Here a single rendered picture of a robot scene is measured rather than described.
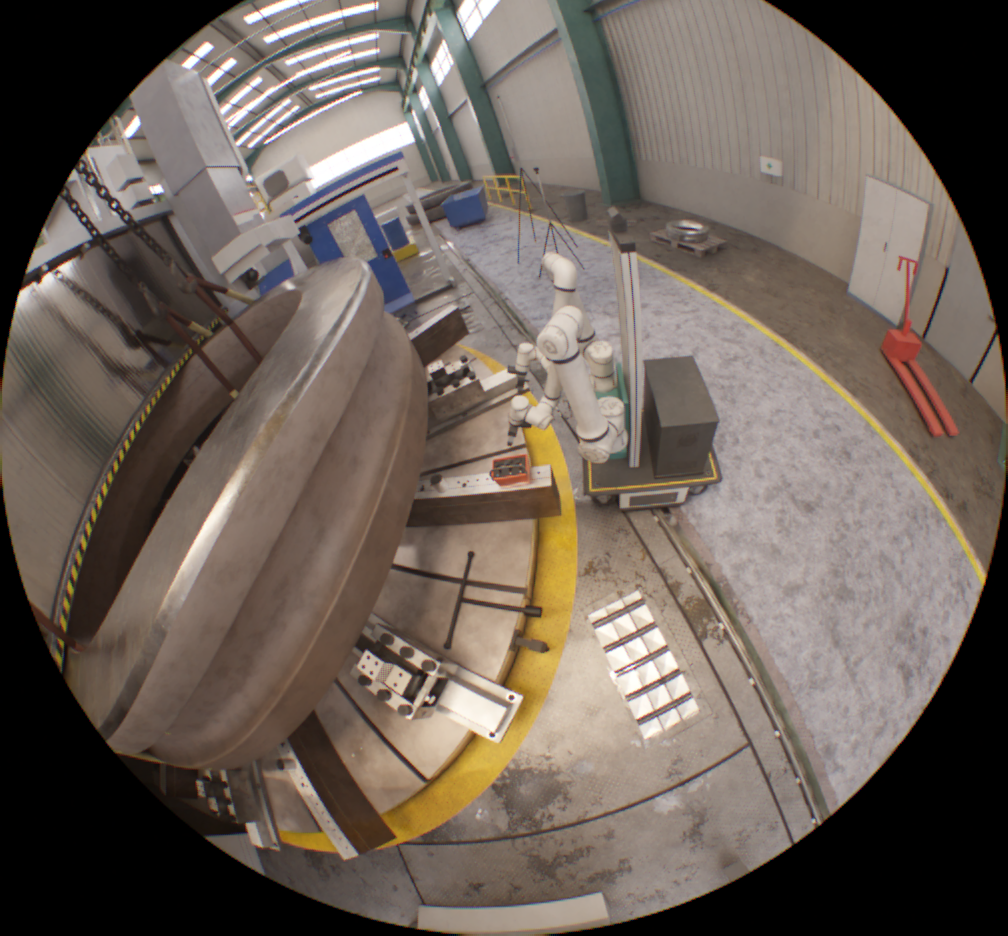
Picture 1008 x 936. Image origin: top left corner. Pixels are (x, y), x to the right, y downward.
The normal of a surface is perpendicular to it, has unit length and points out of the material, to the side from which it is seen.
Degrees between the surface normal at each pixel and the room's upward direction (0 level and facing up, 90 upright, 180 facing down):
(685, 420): 0
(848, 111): 90
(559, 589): 0
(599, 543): 0
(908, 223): 90
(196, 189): 90
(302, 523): 90
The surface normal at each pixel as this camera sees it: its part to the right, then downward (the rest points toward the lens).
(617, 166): 0.30, 0.65
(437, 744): -0.28, -0.63
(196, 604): 0.86, 0.18
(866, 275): -0.91, 0.41
